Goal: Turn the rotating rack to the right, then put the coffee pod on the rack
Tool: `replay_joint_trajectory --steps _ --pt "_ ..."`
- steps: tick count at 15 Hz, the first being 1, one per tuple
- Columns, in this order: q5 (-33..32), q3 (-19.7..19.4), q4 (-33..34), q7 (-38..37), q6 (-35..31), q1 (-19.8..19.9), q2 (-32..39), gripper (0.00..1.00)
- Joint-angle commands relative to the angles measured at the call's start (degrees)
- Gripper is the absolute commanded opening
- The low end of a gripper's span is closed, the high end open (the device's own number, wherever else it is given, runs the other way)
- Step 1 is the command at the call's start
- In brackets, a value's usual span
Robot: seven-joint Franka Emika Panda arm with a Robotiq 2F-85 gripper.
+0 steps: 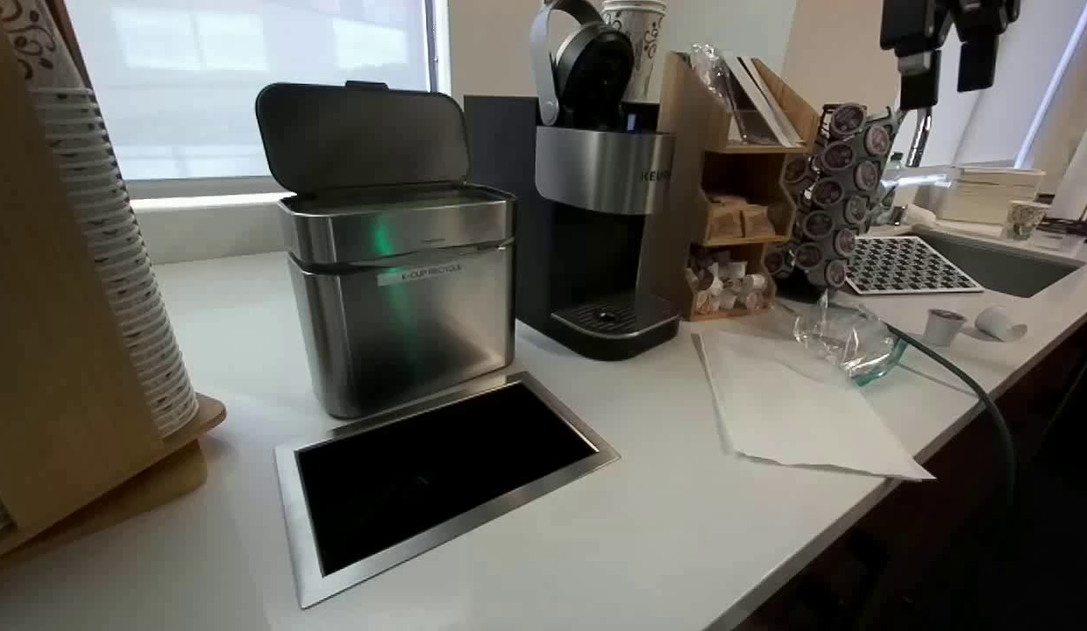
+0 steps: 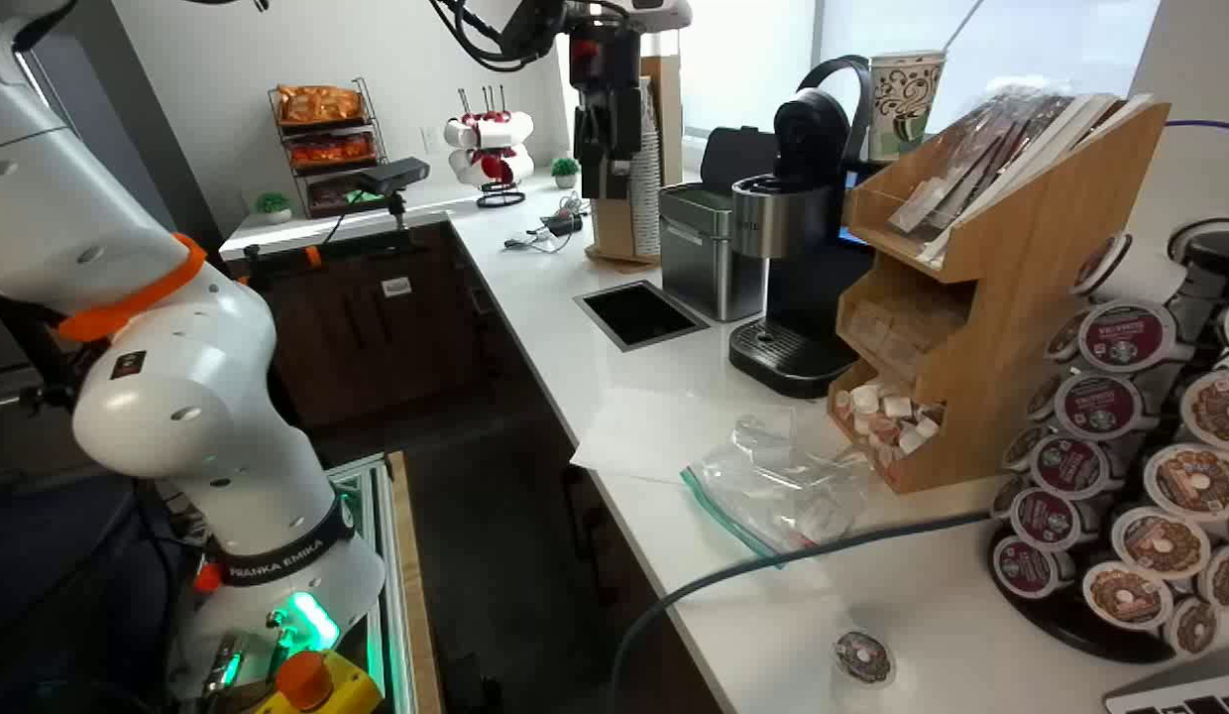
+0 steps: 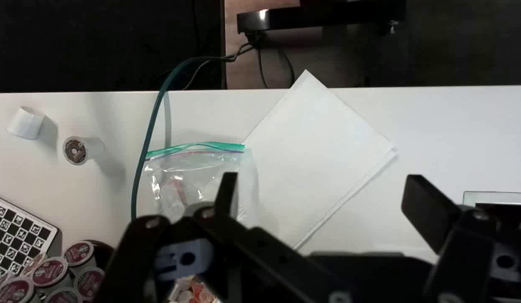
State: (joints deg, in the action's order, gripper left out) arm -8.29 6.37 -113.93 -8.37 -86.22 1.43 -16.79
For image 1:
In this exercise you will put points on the white paper sheet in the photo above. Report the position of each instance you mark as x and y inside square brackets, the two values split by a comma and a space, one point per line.
[783, 408]

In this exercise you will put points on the chrome sink faucet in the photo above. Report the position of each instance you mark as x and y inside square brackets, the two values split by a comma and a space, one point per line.
[906, 163]

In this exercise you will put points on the wooden cup dispenser stand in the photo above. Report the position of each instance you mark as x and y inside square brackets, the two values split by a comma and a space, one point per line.
[79, 444]

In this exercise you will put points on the stack of paper cups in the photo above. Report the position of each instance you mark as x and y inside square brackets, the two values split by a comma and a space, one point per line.
[89, 173]

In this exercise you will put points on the wooden condiment organizer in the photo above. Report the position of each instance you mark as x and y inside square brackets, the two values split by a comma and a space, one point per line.
[727, 202]

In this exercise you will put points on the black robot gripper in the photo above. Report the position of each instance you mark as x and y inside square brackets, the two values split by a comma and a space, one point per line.
[915, 29]

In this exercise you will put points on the stainless steel trash bin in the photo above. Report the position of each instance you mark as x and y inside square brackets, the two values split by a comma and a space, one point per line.
[402, 264]

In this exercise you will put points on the checkerboard calibration board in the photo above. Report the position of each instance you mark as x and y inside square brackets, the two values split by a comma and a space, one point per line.
[906, 264]

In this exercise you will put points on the patterned paper cup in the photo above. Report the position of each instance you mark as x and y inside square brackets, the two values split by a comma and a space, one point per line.
[640, 23]

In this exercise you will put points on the black silver coffee machine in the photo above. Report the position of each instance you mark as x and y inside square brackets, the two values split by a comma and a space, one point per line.
[587, 170]

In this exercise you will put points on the white box by sink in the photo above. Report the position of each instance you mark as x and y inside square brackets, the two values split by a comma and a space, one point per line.
[988, 195]

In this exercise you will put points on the black rotating pod rack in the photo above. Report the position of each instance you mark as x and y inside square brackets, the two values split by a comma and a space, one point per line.
[837, 192]

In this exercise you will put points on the white coffee pod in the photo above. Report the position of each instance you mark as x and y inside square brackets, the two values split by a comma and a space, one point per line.
[942, 327]
[996, 325]

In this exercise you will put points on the white coffee pod lying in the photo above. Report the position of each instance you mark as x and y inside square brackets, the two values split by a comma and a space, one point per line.
[996, 325]

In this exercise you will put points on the steel framed counter opening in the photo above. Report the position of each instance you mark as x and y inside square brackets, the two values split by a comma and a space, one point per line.
[370, 498]

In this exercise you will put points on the clear glass bowl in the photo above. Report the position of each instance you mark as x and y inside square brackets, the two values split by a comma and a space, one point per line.
[848, 338]

